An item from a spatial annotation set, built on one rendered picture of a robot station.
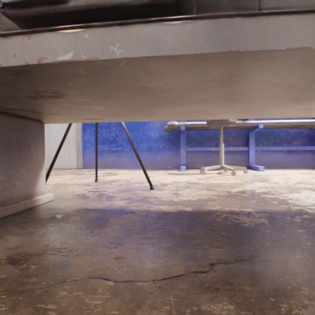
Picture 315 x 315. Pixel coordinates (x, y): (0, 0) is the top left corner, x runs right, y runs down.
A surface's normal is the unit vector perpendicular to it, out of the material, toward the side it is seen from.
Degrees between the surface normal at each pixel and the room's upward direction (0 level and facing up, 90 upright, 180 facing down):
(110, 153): 90
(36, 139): 90
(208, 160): 90
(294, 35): 90
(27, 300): 0
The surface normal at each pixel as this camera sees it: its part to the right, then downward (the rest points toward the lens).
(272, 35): -0.12, 0.01
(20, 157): 0.99, 0.00
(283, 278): -0.01, -1.00
